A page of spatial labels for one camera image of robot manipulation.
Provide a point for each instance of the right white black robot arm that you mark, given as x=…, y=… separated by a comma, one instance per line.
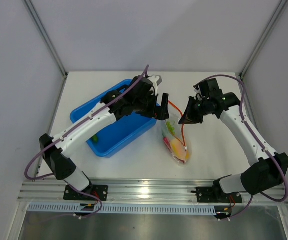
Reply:
x=267, y=167

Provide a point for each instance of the left aluminium frame post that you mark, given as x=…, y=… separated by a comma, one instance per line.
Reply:
x=31, y=10

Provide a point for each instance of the clear zip top bag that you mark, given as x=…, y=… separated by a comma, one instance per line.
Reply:
x=174, y=137

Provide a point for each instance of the red chili pepper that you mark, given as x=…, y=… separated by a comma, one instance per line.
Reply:
x=171, y=145

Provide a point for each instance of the aluminium mounting rail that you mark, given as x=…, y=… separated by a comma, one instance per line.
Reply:
x=120, y=191

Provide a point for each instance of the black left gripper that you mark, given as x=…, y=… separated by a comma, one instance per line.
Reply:
x=156, y=112

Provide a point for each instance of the green grape bunch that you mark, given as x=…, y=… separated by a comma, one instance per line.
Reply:
x=171, y=126

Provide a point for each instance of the aluminium frame post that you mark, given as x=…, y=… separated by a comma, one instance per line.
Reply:
x=31, y=10
x=271, y=24

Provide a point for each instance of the blue plastic tray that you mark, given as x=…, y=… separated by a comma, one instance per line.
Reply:
x=114, y=137

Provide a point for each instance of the right aluminium frame post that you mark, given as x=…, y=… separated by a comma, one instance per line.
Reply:
x=271, y=24

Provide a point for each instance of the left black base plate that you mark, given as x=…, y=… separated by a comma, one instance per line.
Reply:
x=99, y=191

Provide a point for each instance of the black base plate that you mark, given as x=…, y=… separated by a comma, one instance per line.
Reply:
x=99, y=191
x=216, y=195

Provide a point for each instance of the yellow orange mango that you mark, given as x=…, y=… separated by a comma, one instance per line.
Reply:
x=183, y=153

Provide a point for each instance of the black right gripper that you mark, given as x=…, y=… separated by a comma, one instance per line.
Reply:
x=189, y=117

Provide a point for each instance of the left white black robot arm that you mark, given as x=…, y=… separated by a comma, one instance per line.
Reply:
x=138, y=97

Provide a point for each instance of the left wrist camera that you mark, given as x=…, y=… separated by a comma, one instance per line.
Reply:
x=156, y=80

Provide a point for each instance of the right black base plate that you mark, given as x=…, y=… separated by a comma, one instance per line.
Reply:
x=216, y=195

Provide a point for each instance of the white slotted cable duct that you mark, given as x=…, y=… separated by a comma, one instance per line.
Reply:
x=114, y=208

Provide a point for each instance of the green chili pepper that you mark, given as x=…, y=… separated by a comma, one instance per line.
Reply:
x=94, y=139

